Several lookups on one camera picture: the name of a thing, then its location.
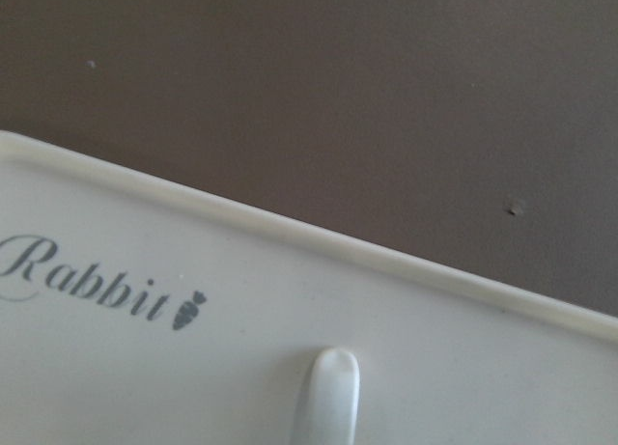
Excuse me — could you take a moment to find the cream rabbit tray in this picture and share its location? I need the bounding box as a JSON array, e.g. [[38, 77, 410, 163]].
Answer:
[[1, 132, 617, 444]]

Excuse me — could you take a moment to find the white ceramic spoon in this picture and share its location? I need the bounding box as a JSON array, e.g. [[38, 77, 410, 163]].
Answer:
[[290, 348, 360, 445]]

